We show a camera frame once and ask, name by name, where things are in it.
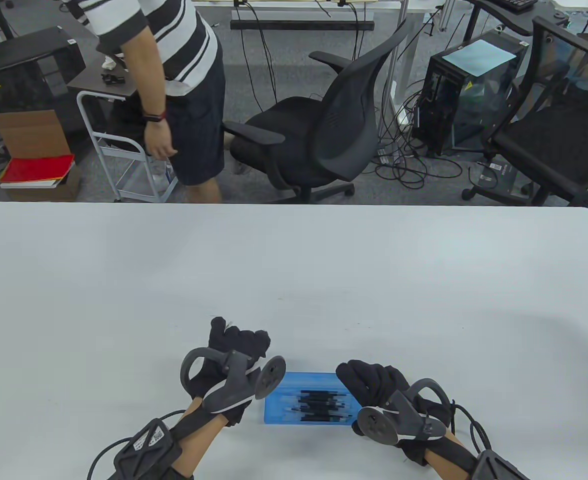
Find person's right hand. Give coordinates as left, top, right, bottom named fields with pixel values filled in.
left=336, top=358, right=476, bottom=466

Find person's left hand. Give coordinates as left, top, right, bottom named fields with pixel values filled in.
left=189, top=316, right=273, bottom=399

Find pile of black pen refills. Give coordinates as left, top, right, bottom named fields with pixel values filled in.
left=283, top=389, right=351, bottom=424

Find blue plastic stationery box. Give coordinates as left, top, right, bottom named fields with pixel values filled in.
left=264, top=372, right=361, bottom=426

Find person's right forearm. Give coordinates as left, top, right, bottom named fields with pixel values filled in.
left=424, top=432, right=480, bottom=480

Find person's left forearm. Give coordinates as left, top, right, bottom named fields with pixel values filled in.
left=171, top=397, right=252, bottom=480

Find low cardboard box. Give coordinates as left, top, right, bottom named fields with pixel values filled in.
left=4, top=165, right=81, bottom=203

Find open cardboard box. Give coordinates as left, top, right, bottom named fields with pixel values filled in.
left=0, top=109, right=72, bottom=160

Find grey black hand controller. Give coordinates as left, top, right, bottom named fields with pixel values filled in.
left=180, top=347, right=287, bottom=415
left=351, top=377, right=453, bottom=447

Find clear plastic bottle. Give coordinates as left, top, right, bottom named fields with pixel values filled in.
left=149, top=158, right=175, bottom=193

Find black mesh office chair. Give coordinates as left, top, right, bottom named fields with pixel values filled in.
left=222, top=19, right=411, bottom=205

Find black floor device with label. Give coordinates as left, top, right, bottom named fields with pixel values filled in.
left=471, top=160, right=525, bottom=201

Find white book stack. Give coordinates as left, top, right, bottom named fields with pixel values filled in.
left=0, top=177, right=62, bottom=191

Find red folder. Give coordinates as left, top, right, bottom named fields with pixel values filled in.
left=0, top=154, right=76, bottom=184

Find black glass-sided computer tower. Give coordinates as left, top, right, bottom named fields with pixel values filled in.
left=411, top=30, right=531, bottom=157

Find black mesh armchair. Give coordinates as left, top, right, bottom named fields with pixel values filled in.
left=461, top=15, right=588, bottom=208

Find white cart with dark top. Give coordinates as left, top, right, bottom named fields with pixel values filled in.
left=67, top=55, right=180, bottom=204

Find light blue paper sheet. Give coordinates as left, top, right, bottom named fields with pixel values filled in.
left=442, top=40, right=517, bottom=77

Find white desk with metal legs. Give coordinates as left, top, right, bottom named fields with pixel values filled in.
left=189, top=0, right=447, bottom=126

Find black desk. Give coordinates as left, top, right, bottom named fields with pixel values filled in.
left=466, top=0, right=575, bottom=36

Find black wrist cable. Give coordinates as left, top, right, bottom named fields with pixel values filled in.
left=449, top=400, right=492, bottom=453
left=88, top=410, right=187, bottom=480

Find tangled black floor cables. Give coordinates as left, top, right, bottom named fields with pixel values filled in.
left=369, top=75, right=465, bottom=190

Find black hanging desk cables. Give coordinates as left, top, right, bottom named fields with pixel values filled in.
left=234, top=0, right=370, bottom=118

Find black cable tray bar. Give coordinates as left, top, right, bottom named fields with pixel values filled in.
left=230, top=20, right=375, bottom=31

